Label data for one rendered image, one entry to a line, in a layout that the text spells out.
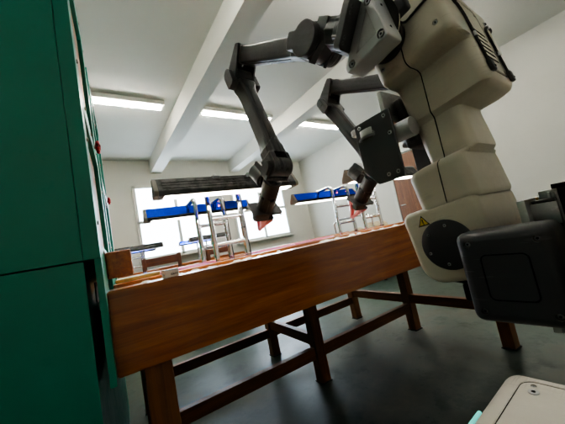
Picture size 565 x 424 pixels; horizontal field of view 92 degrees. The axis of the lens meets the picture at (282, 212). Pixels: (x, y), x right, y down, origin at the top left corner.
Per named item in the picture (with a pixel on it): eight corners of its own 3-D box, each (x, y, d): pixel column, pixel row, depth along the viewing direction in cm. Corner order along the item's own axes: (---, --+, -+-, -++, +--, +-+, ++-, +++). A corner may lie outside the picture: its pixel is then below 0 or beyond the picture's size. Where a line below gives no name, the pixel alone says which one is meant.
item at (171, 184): (298, 184, 128) (296, 169, 129) (154, 196, 96) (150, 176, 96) (290, 188, 135) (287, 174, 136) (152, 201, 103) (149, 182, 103)
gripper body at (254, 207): (245, 207, 90) (250, 188, 85) (272, 204, 95) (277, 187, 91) (254, 219, 86) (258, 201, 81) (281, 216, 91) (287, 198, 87)
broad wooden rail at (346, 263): (495, 238, 152) (486, 205, 154) (118, 379, 58) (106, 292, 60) (472, 240, 162) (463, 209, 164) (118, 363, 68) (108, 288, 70)
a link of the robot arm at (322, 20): (333, 14, 57) (350, 23, 60) (303, 18, 64) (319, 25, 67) (321, 63, 60) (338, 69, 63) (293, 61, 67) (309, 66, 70)
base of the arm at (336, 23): (350, -5, 50) (388, 16, 57) (320, 0, 55) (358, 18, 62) (337, 49, 53) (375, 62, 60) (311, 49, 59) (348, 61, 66)
